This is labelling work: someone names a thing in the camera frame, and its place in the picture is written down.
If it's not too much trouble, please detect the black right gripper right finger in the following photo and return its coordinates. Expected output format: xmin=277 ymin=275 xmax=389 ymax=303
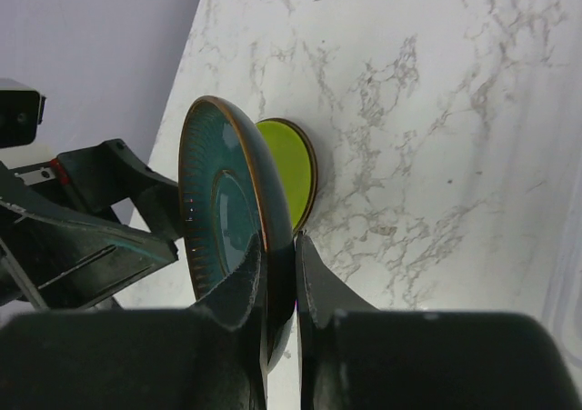
xmin=296 ymin=232 xmax=377 ymax=409

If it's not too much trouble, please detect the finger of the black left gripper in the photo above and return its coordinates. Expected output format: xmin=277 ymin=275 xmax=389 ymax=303
xmin=56 ymin=139 xmax=184 ymax=241
xmin=1 ymin=166 xmax=177 ymax=310

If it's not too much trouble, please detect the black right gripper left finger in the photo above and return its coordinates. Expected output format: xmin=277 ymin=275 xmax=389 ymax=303
xmin=188 ymin=235 xmax=267 ymax=409

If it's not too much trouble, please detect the yellow brown patterned plate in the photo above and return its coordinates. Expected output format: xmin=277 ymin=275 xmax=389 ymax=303
xmin=272 ymin=117 xmax=319 ymax=235

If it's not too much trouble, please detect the dark green plate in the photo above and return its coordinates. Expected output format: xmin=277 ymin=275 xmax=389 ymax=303
xmin=178 ymin=95 xmax=296 ymax=369

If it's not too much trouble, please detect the lime green plate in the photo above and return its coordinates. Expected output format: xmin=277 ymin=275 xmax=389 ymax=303
xmin=255 ymin=118 xmax=315 ymax=233

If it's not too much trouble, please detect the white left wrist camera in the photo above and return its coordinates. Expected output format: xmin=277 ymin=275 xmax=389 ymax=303
xmin=0 ymin=77 xmax=46 ymax=149

